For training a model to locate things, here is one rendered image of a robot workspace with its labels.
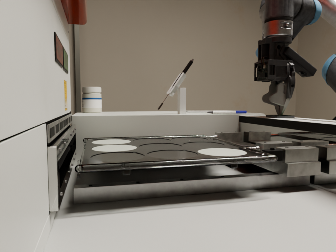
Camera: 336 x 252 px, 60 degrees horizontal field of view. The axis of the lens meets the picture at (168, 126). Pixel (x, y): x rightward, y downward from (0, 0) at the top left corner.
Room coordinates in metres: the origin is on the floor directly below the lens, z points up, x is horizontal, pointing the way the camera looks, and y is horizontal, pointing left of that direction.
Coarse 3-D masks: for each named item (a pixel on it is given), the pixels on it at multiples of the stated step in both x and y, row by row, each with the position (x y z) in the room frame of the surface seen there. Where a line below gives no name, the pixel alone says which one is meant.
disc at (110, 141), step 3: (93, 141) 0.77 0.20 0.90; (96, 141) 0.77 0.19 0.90; (99, 141) 0.77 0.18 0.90; (102, 141) 0.77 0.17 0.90; (105, 141) 0.77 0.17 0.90; (108, 141) 0.77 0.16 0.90; (111, 141) 0.77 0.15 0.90; (114, 141) 0.77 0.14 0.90; (117, 141) 0.77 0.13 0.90; (120, 141) 0.77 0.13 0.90; (123, 141) 0.77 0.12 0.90; (126, 141) 0.77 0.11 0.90; (129, 141) 0.77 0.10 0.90
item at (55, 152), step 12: (72, 132) 0.71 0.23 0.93; (48, 144) 0.42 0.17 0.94; (60, 144) 0.45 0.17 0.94; (72, 144) 0.82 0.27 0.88; (48, 156) 0.40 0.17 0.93; (60, 156) 0.45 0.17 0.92; (72, 156) 0.70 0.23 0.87; (48, 168) 0.40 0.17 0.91; (60, 168) 0.57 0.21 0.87; (48, 180) 0.40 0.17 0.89; (60, 180) 0.48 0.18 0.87; (48, 192) 0.40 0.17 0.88; (60, 192) 0.43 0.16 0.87; (60, 204) 0.43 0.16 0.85
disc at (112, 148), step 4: (92, 148) 0.65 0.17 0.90; (96, 148) 0.65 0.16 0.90; (100, 148) 0.65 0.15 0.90; (104, 148) 0.65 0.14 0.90; (108, 148) 0.65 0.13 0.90; (112, 148) 0.65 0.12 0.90; (116, 148) 0.65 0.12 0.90; (120, 148) 0.65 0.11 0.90; (124, 148) 0.65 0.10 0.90; (128, 148) 0.65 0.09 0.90; (132, 148) 0.65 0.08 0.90
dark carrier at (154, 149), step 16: (96, 144) 0.71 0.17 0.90; (112, 144) 0.71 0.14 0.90; (128, 144) 0.71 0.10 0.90; (144, 144) 0.71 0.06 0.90; (160, 144) 0.72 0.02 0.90; (176, 144) 0.72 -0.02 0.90; (192, 144) 0.72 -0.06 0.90; (208, 144) 0.72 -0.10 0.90; (224, 144) 0.71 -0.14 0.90; (96, 160) 0.51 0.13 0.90; (112, 160) 0.52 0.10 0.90; (128, 160) 0.52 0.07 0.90; (144, 160) 0.51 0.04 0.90
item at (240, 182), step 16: (208, 176) 0.59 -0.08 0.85; (224, 176) 0.59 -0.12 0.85; (240, 176) 0.59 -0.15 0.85; (256, 176) 0.60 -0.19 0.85; (272, 176) 0.61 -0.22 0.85; (304, 176) 0.63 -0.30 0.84; (80, 192) 0.51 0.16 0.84; (96, 192) 0.52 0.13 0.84; (112, 192) 0.53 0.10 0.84; (128, 192) 0.53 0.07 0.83; (144, 192) 0.54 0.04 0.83; (160, 192) 0.55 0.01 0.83; (176, 192) 0.56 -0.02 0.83; (192, 192) 0.56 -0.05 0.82; (208, 192) 0.57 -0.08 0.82
